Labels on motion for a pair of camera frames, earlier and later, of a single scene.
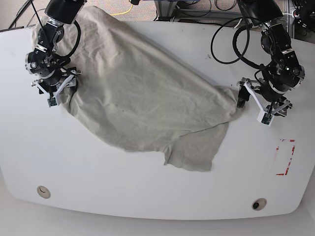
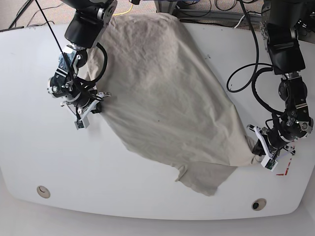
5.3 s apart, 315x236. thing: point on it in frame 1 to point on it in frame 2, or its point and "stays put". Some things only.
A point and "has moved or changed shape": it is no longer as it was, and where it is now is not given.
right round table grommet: x=259 y=204 stays put
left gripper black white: x=53 y=86 to x=95 y=107
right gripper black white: x=269 y=101 to x=270 y=161
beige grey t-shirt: x=139 y=98 has moved or changed shape
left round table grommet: x=43 y=191 stays put
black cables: x=234 y=40 to x=256 y=64
